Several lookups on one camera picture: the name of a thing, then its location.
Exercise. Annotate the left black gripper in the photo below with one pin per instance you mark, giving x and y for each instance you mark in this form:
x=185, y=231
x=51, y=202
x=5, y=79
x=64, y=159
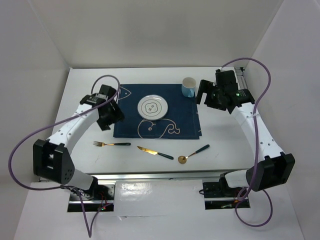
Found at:
x=117, y=115

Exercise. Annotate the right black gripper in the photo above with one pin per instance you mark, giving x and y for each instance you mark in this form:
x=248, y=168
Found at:
x=204, y=85

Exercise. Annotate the white and blue mug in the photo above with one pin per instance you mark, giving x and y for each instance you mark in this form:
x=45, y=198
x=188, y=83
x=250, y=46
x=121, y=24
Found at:
x=188, y=87

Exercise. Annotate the gold fork green handle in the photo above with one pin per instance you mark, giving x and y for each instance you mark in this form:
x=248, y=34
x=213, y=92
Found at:
x=102, y=144

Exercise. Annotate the white plate with rings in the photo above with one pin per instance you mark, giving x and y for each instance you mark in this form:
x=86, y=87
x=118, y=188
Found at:
x=152, y=107

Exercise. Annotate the blue fish placemat cloth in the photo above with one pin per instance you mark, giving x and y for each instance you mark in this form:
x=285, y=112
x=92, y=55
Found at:
x=180, y=123

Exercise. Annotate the gold knife green handle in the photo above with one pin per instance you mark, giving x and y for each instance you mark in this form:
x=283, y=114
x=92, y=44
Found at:
x=152, y=152

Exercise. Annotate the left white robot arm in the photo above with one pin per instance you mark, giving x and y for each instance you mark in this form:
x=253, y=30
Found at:
x=52, y=157

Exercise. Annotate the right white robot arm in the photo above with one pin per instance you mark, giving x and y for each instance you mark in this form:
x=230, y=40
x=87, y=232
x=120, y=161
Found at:
x=272, y=166

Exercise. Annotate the aluminium front rail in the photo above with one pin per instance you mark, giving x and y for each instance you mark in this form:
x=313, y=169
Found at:
x=140, y=176

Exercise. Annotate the gold spoon green handle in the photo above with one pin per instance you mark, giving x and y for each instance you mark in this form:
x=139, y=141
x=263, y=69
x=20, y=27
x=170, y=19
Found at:
x=183, y=159

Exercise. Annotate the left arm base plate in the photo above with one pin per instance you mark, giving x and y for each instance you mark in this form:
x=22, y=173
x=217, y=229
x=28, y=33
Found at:
x=104, y=199

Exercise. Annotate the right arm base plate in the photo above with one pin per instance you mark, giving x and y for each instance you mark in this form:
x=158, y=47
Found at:
x=219, y=196

